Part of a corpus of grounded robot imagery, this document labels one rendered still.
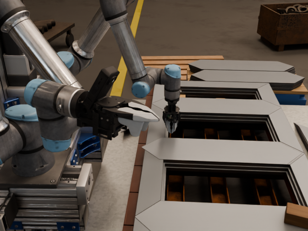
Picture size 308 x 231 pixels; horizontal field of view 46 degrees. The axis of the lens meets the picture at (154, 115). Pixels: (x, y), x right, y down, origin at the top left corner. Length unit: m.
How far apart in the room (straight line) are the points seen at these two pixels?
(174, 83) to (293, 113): 0.98
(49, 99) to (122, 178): 1.00
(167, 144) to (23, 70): 0.74
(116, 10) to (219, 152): 0.78
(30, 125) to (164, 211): 0.58
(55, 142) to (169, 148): 0.83
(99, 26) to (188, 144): 0.68
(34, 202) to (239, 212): 0.76
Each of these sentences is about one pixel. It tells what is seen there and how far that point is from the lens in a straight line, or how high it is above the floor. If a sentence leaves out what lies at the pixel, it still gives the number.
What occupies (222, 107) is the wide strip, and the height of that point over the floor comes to 0.87.
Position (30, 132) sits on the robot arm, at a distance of 1.25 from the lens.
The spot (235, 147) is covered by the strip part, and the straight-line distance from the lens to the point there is 1.76.
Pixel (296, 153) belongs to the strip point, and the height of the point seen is 0.87.
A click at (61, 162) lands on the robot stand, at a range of 1.38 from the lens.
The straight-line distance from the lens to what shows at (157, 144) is 1.74.
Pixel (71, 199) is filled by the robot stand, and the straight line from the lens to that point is 1.38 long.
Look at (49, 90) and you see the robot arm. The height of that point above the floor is 1.47.
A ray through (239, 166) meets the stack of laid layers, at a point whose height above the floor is 0.85.
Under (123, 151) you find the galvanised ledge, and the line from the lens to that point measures 2.02.
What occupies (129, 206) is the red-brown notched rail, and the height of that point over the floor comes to 0.83.
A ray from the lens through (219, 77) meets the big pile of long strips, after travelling 2.51.
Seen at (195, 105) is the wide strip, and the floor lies 0.87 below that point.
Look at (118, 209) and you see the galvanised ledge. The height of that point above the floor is 0.68.
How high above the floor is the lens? 1.85
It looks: 30 degrees down
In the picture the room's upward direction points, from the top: straight up
